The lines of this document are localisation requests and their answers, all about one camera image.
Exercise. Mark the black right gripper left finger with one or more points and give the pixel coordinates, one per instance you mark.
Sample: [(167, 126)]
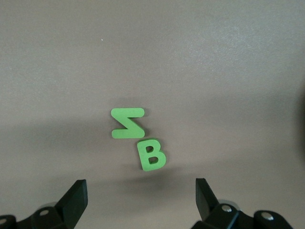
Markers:
[(71, 202)]

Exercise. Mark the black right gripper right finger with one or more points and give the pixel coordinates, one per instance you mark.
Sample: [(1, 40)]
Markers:
[(209, 207)]

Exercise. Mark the green foam letter B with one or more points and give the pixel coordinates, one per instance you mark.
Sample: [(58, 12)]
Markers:
[(143, 157)]

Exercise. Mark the green foam letter N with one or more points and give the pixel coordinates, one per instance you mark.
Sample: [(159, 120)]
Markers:
[(128, 124)]

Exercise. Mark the brown table mat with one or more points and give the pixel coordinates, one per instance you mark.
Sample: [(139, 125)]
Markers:
[(152, 59)]

